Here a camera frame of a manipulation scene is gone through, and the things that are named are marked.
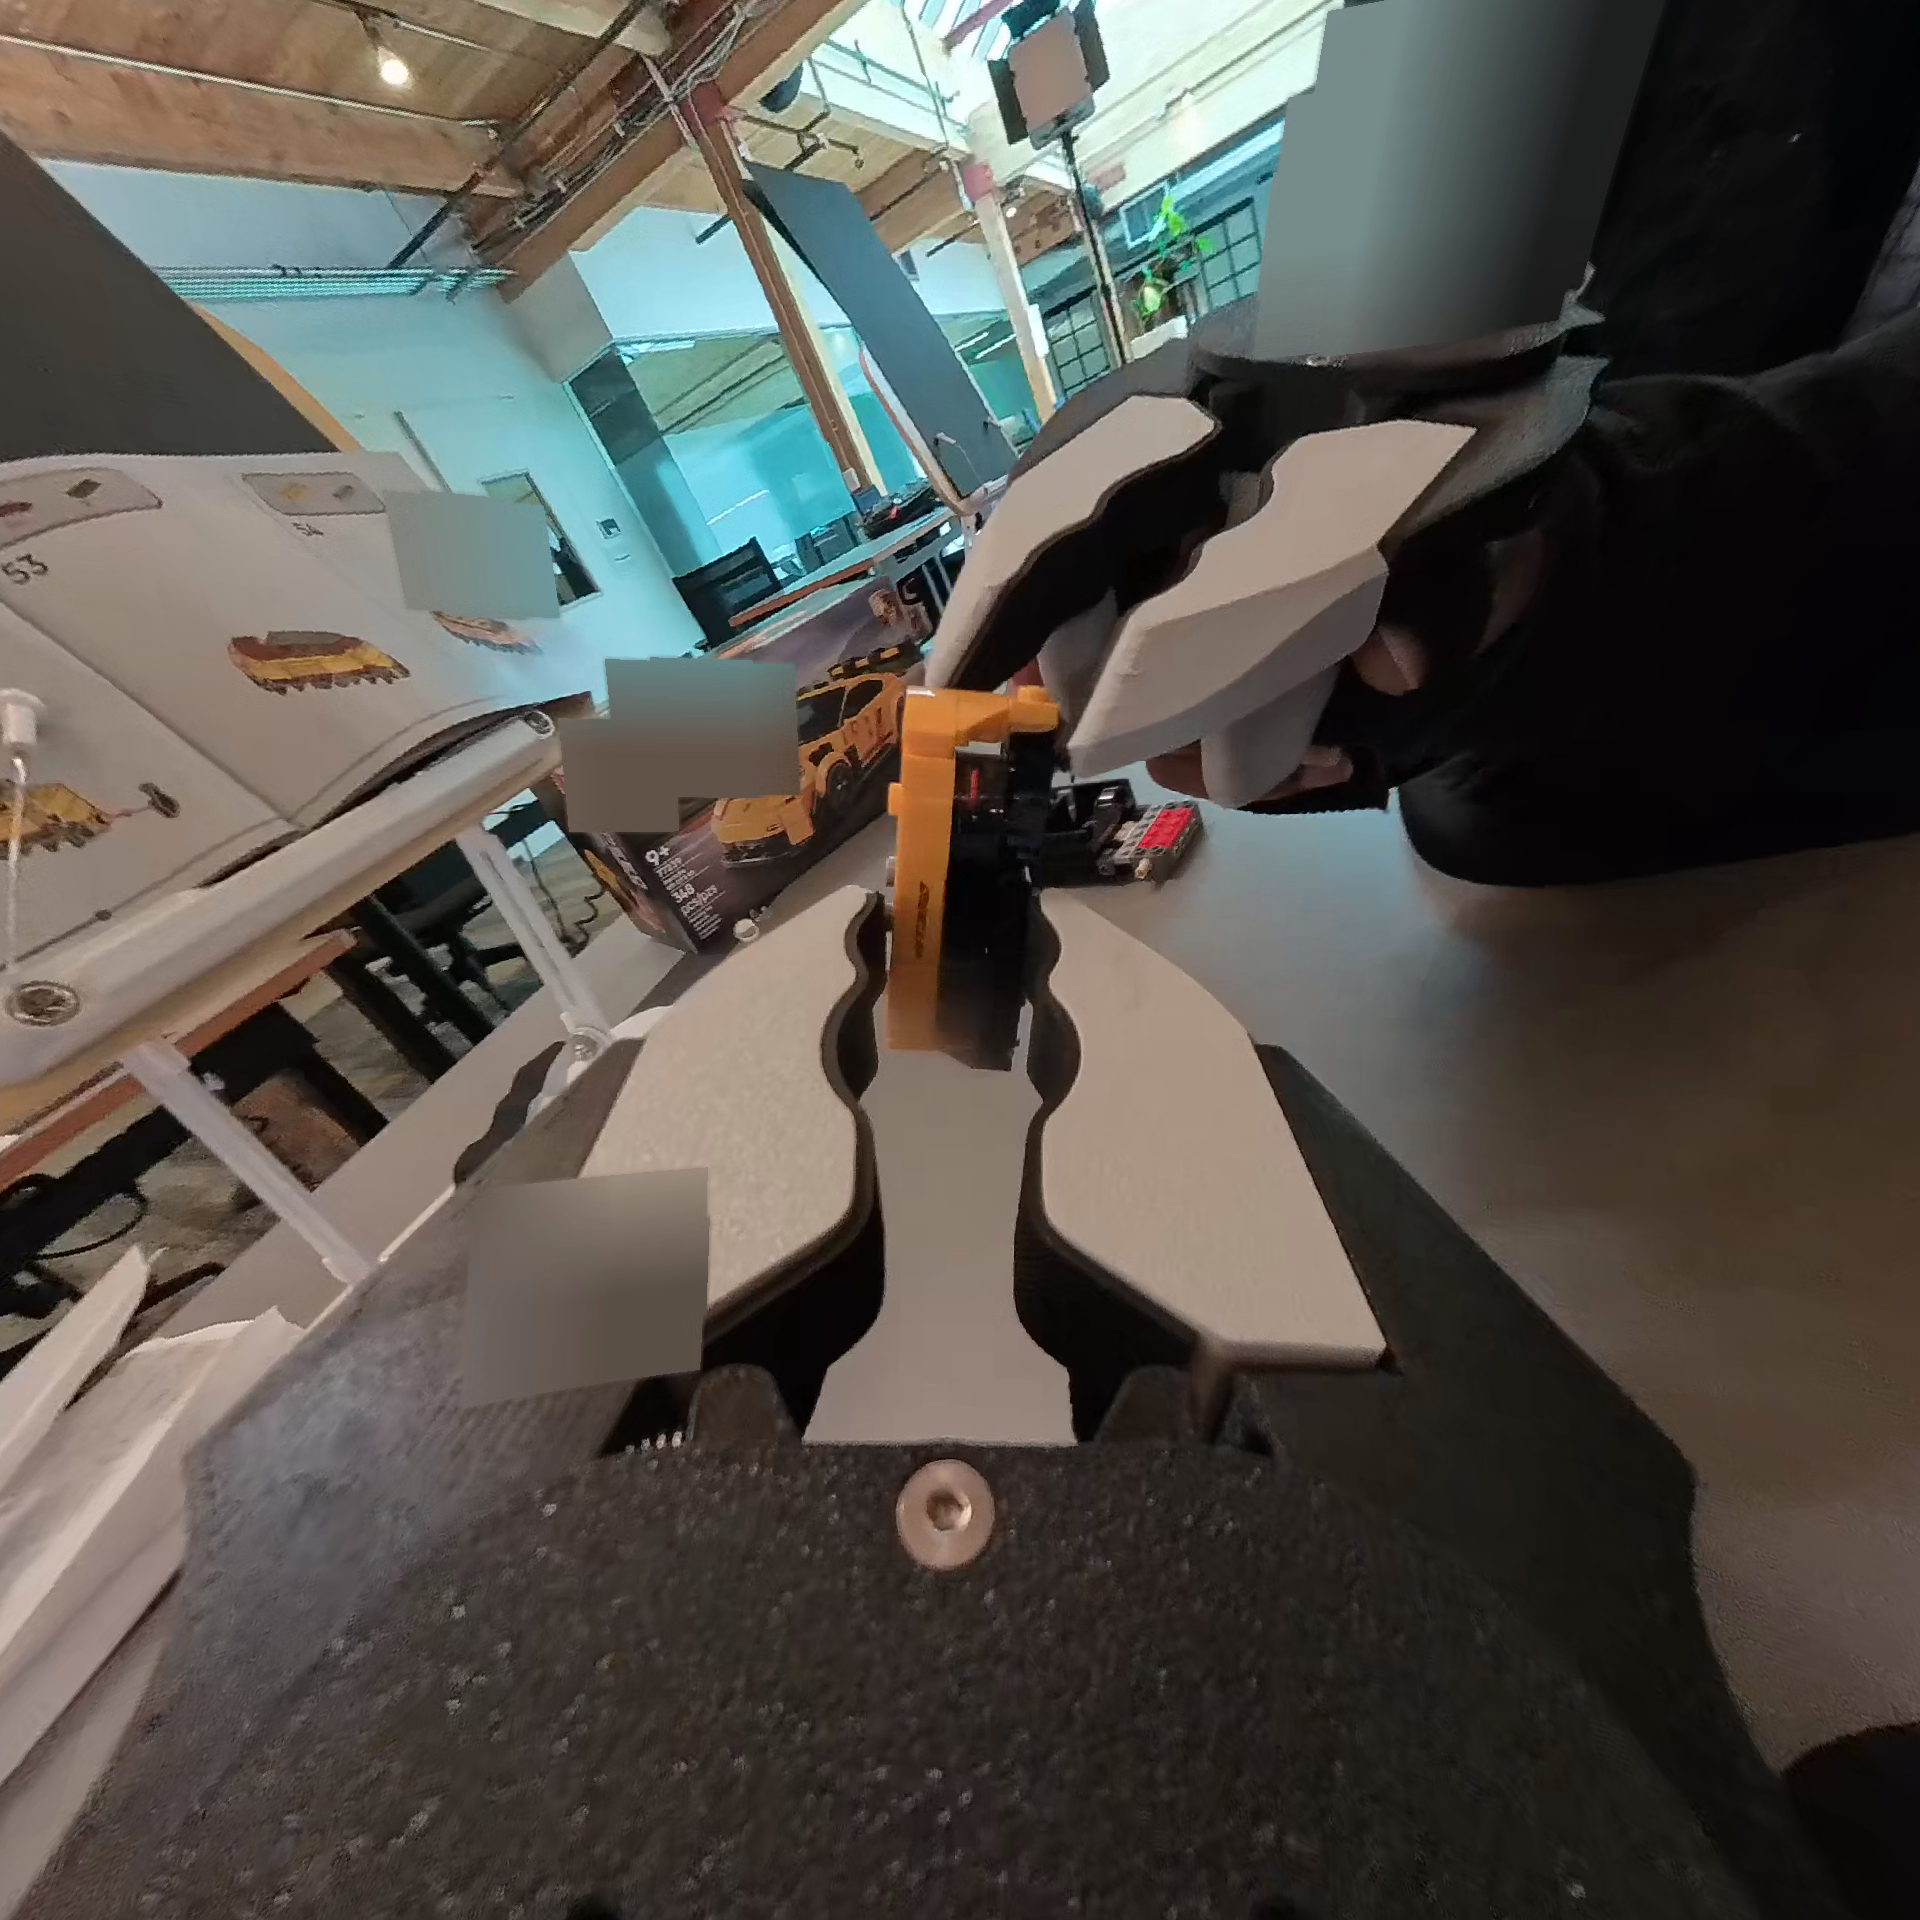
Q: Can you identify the white paper bag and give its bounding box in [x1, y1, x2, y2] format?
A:
[0, 1242, 308, 1795]

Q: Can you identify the green potted plant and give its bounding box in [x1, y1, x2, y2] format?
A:
[1125, 189, 1220, 336]

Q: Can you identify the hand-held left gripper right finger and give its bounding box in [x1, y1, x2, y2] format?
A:
[1018, 893, 1395, 1374]

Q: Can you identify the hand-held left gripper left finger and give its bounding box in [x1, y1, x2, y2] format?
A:
[575, 886, 890, 1421]

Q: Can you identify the brown wooden desk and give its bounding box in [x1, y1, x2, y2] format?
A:
[0, 928, 367, 1193]

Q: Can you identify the black backing board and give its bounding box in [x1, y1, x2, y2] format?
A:
[0, 134, 366, 461]

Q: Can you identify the person's right forearm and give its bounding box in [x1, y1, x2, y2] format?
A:
[1395, 0, 1920, 888]

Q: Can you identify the lego set box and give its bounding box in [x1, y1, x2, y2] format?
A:
[575, 569, 920, 959]

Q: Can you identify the lego wheel arch assembly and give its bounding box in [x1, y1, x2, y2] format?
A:
[1046, 778, 1206, 889]

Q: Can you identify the person's black jacket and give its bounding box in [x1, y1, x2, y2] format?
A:
[1782, 1727, 1920, 1920]

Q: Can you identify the black flag panel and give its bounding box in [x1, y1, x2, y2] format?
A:
[743, 159, 1032, 505]

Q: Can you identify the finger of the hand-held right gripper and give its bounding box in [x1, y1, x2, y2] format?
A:
[927, 394, 1227, 706]
[1054, 421, 1482, 807]

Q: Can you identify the black studio light panel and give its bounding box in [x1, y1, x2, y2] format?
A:
[988, 0, 1133, 378]

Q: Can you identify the page holder cord white bead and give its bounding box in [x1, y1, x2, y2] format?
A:
[0, 689, 44, 969]

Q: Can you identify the lego instruction booklet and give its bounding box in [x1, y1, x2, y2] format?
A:
[0, 451, 594, 962]

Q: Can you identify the orange black lego car assembly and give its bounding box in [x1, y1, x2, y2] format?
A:
[884, 681, 1069, 1070]

